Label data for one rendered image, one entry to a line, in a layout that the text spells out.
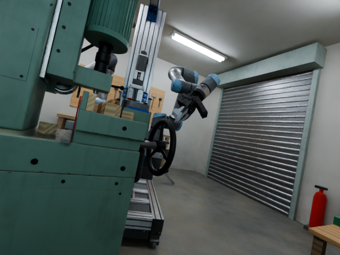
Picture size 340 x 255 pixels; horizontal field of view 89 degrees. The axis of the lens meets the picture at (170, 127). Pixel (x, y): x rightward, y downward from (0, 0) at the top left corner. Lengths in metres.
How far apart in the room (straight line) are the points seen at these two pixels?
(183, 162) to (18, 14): 4.57
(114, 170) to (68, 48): 0.45
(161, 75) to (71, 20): 3.89
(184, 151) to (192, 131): 0.60
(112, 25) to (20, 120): 0.45
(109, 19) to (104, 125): 0.42
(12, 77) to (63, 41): 0.20
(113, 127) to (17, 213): 0.32
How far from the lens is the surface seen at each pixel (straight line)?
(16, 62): 0.70
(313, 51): 3.52
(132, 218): 1.47
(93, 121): 0.55
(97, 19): 0.80
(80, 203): 0.62
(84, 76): 0.76
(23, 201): 0.62
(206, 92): 0.91
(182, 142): 4.78
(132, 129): 0.58
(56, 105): 4.14
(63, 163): 0.58
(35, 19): 0.74
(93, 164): 0.58
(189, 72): 1.38
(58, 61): 0.74
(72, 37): 0.76
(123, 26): 0.81
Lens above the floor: 0.88
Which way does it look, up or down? 2 degrees up
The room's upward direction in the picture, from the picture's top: 12 degrees clockwise
